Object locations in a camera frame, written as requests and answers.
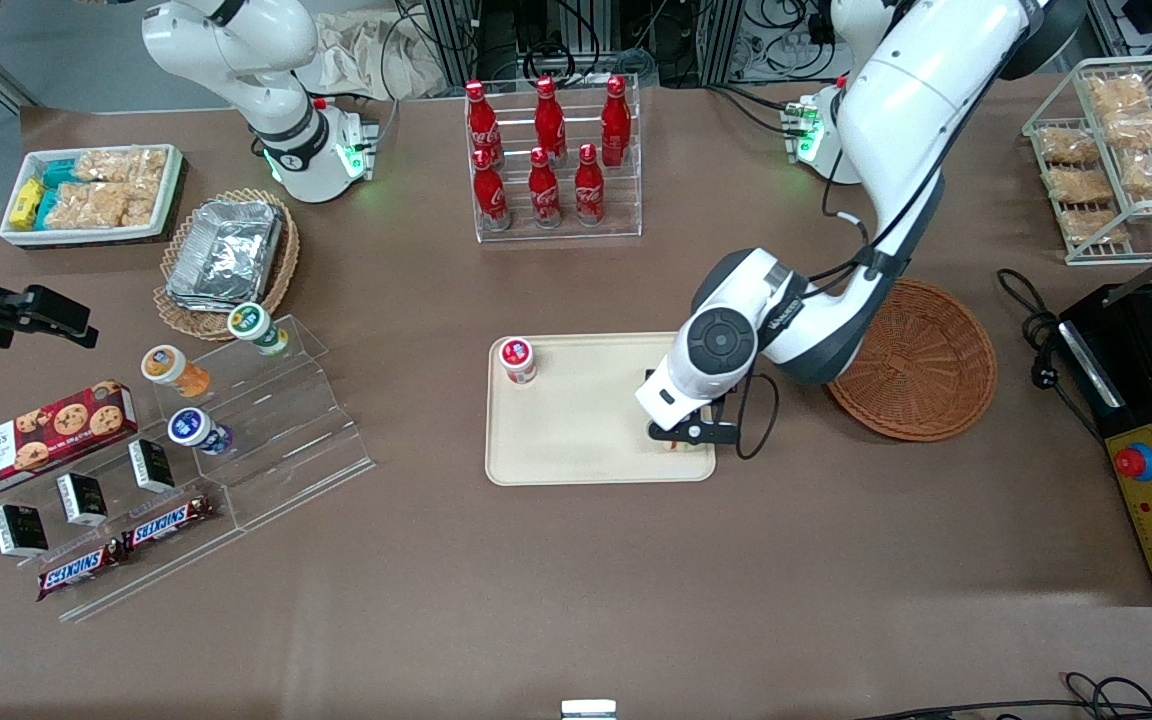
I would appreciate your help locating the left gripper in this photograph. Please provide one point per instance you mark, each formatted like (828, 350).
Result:
(649, 374)

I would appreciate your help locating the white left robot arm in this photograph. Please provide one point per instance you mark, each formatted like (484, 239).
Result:
(896, 100)

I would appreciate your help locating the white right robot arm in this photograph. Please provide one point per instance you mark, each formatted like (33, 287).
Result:
(256, 70)

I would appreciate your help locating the beige plastic tray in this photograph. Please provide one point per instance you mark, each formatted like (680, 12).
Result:
(576, 420)

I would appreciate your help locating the light tan wicker basket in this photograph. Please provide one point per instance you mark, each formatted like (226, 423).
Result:
(186, 320)

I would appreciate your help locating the brown round wicker basket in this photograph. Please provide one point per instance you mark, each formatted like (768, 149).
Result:
(926, 370)

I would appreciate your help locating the teal snack pack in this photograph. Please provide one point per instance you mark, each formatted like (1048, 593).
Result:
(58, 172)
(46, 208)

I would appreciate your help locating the yellow snack pack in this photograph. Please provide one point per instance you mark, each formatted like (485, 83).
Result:
(26, 205)

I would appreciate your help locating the orange lid yogurt cup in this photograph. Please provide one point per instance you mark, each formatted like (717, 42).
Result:
(168, 365)

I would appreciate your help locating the red Walkers cookie box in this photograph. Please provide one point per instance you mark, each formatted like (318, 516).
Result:
(36, 440)

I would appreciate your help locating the red lid yogurt cup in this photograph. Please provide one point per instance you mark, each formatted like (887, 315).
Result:
(517, 358)

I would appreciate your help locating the white rectangular snack bin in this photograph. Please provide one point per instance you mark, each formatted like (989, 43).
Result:
(174, 190)

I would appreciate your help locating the blue lid yogurt cup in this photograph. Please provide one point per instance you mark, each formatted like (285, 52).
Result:
(191, 428)

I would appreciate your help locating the small black white box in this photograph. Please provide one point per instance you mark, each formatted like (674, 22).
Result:
(152, 465)
(82, 500)
(20, 530)

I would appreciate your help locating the clear acrylic bottle rack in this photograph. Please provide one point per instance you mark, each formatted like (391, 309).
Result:
(626, 200)

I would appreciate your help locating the stacked aluminium foil containers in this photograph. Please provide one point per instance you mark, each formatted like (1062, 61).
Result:
(226, 250)

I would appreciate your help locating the green lid yogurt cup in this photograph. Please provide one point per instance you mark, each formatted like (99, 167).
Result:
(251, 322)

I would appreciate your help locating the red cola bottle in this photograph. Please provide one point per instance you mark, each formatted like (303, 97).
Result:
(616, 120)
(492, 195)
(549, 115)
(544, 195)
(482, 120)
(589, 190)

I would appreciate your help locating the Snickers chocolate bar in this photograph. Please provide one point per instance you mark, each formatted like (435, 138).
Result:
(78, 570)
(166, 522)

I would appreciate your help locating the clear acrylic step display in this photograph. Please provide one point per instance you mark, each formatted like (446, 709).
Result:
(286, 430)

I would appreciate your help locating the beige cloth bag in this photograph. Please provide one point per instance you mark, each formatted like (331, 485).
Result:
(356, 60)

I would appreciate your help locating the black tabletop appliance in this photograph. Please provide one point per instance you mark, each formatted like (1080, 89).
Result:
(1136, 400)

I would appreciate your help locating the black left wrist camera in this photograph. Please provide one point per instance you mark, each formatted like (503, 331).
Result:
(706, 432)

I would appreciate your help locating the aluminium frame equipment rack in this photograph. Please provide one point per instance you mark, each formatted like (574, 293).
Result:
(496, 30)

